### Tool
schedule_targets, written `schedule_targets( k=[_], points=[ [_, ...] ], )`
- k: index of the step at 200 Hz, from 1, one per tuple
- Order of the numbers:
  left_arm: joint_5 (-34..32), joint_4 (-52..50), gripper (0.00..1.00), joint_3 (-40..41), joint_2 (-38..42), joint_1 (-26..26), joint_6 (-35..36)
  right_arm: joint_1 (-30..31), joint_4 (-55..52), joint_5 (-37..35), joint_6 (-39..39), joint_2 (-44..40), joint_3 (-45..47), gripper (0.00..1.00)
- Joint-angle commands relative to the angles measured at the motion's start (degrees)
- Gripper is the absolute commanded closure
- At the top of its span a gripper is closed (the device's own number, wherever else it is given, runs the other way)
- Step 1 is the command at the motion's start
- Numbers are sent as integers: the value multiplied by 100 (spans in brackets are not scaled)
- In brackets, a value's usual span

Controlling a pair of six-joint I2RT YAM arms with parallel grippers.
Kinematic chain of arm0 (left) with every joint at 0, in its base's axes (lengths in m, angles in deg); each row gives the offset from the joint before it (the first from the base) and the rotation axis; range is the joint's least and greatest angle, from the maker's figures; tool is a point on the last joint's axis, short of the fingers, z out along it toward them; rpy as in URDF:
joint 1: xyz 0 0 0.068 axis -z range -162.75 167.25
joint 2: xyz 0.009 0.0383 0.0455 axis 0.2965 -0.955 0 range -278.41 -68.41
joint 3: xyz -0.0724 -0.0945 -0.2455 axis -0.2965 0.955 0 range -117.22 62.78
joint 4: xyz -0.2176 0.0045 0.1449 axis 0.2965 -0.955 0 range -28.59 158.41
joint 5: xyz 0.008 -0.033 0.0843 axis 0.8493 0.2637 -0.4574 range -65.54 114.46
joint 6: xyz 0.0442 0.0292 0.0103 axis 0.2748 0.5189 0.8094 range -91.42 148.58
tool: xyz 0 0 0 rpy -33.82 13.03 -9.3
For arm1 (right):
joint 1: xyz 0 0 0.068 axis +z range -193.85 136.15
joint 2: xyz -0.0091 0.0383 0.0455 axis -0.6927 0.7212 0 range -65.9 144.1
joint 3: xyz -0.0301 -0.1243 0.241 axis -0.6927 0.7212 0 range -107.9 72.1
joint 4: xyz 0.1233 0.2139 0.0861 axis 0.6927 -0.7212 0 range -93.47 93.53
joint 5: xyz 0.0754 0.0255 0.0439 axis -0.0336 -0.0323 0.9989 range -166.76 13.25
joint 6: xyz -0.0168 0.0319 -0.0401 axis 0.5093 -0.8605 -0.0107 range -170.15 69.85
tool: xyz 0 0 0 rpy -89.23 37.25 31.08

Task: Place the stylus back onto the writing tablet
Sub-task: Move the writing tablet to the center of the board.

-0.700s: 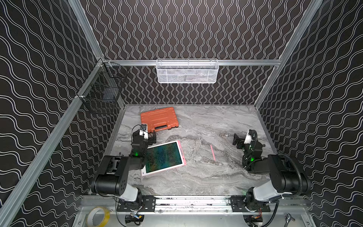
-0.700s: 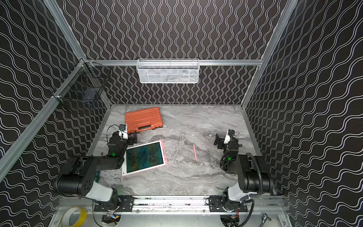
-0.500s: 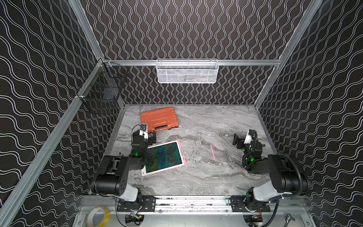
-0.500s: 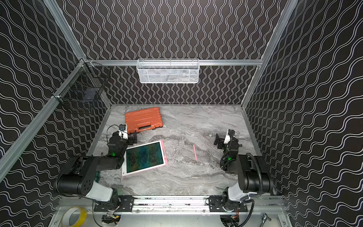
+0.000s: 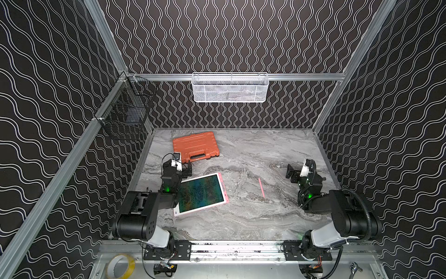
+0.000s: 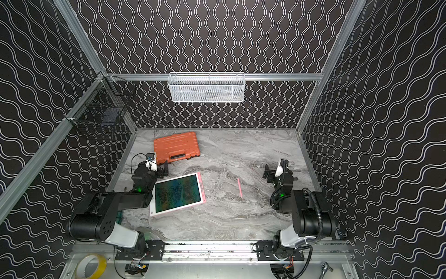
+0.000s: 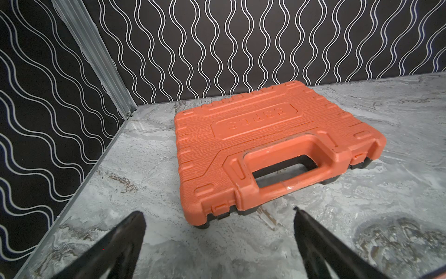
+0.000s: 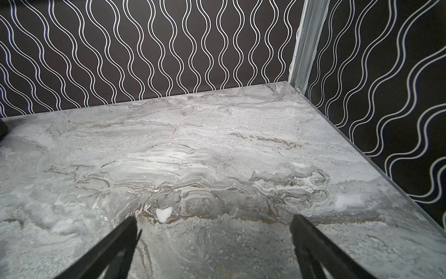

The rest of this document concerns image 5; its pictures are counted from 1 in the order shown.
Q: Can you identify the pink LCD writing tablet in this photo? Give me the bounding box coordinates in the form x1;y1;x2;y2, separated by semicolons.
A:
173;173;229;217

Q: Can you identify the pink stylus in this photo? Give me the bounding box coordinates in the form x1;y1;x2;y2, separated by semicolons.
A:
258;178;266;198

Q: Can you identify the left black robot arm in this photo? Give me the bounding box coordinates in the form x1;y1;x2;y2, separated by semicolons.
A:
112;159;192;259

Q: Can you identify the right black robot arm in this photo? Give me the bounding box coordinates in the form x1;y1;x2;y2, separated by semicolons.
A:
285;159;382;260

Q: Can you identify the orange plastic tool case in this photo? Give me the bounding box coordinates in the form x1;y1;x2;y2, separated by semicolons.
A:
173;131;220;163

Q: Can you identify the metal hook clip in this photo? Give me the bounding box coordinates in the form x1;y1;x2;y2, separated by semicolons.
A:
349;262;363;279

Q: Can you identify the yellow tape roll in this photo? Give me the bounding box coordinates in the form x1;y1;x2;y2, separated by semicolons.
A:
105;254;136;279

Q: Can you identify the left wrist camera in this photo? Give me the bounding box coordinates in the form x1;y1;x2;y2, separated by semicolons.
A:
171;153;182;172

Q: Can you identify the black wire mesh basket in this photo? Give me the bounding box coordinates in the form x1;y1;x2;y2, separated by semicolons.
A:
98;72;159;141

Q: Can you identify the white wire mesh basket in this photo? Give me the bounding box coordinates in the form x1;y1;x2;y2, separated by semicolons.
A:
191;72;269;103

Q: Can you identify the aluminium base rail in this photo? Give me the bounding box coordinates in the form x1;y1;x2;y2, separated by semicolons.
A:
99;239;377;262

